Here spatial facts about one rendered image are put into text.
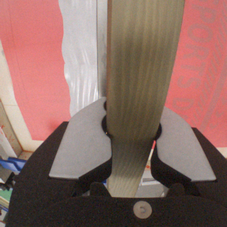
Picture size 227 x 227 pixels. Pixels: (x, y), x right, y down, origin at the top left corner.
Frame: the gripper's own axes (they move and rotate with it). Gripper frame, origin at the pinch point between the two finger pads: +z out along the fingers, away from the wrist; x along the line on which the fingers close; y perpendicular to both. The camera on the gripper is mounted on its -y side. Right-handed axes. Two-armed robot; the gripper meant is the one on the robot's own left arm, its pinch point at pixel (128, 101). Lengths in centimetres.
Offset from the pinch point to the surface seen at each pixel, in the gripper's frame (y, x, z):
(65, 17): -8.2, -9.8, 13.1
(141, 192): 249, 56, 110
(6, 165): 27.3, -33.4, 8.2
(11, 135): 17.8, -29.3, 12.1
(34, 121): 13.4, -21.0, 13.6
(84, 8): -9.4, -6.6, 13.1
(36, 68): 0.4, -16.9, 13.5
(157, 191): 243, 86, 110
